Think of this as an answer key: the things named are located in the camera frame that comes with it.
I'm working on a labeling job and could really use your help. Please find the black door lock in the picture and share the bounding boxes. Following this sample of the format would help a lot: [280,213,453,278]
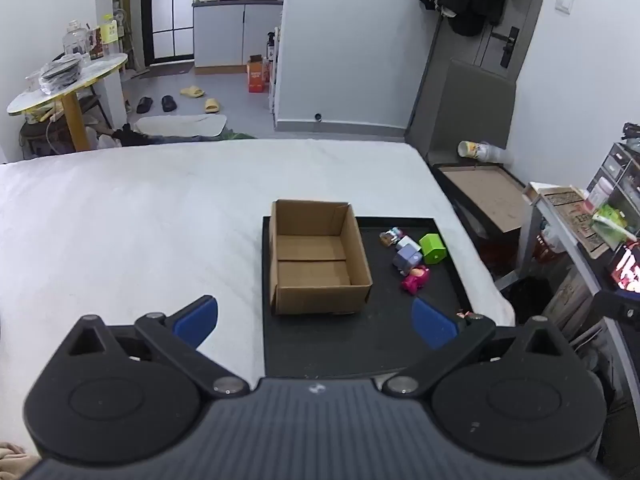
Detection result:
[490,25,520,68]

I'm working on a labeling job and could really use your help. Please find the stack of dark plates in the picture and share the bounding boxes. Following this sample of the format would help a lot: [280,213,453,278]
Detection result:
[39,56,83,95]

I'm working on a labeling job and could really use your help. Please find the dark low shelf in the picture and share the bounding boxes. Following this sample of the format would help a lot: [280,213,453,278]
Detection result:
[20,95,108,161]

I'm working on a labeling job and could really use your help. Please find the yellow green drink bottle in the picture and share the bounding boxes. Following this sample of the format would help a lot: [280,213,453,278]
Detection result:
[100,14,121,56]

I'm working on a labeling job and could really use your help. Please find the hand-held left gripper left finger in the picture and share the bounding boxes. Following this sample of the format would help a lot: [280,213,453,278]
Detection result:
[65,296,251,400]

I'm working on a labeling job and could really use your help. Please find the round table with yellow leg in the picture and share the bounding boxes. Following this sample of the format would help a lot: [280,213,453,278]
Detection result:
[6,52,130,152]

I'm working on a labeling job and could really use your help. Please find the stacked white paper cups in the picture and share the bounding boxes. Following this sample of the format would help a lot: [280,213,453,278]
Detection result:
[457,140,513,165]

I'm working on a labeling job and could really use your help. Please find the white kitchen cabinet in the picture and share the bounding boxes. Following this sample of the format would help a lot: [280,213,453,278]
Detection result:
[192,0,285,75]

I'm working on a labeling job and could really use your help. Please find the white floor mat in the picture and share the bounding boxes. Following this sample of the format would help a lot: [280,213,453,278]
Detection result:
[135,114,228,138]

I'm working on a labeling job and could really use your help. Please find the black framed glass door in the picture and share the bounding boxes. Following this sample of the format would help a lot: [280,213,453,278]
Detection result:
[140,0,196,66]

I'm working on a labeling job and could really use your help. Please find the green packet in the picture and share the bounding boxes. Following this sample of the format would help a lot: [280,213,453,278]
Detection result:
[592,204,638,241]

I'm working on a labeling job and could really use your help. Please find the white plastic bag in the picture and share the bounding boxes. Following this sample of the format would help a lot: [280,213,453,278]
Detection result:
[85,125,121,150]

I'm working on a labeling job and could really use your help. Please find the clear glass jar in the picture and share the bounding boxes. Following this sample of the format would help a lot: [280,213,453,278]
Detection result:
[62,20,92,61]

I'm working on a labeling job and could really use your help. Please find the grey leaning board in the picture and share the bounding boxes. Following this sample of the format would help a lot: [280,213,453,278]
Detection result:
[425,58,517,161]

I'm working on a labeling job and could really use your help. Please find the pink bear figurine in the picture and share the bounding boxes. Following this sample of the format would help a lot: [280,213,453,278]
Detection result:
[400,265,431,295]

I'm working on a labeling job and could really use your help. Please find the purple plug charger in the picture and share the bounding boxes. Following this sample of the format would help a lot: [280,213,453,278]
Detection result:
[392,242,426,276]

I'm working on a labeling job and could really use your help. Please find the grey door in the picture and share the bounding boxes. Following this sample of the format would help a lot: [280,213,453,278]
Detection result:
[407,0,553,147]

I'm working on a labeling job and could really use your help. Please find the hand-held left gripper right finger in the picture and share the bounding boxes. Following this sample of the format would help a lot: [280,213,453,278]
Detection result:
[382,299,568,398]

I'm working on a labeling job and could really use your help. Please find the grey drawer organizer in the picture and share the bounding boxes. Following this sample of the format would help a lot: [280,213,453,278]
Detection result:
[587,142,640,211]

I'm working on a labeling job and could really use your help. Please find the white jar with pink lid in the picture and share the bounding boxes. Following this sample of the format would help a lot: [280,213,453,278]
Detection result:
[585,177,613,213]

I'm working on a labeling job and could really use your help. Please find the green plug charger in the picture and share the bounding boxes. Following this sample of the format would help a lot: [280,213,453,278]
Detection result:
[419,233,448,266]

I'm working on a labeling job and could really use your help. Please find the black tray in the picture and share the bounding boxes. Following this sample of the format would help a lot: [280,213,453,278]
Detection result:
[261,215,473,378]

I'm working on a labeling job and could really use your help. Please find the brown cardboard sheet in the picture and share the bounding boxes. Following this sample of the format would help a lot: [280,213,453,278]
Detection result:
[524,182,618,260]

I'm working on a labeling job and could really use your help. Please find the dark clothes pile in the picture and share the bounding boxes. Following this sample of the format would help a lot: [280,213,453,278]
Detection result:
[112,122,151,147]

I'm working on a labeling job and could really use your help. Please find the orange cardboard box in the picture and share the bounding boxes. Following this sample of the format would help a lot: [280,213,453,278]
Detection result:
[246,55,271,93]

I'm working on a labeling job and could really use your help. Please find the black side table with cardboard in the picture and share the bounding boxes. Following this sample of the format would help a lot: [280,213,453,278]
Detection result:
[432,162,531,261]

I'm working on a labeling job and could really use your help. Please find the beige cloth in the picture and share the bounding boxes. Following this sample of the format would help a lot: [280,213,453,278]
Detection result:
[0,441,42,480]

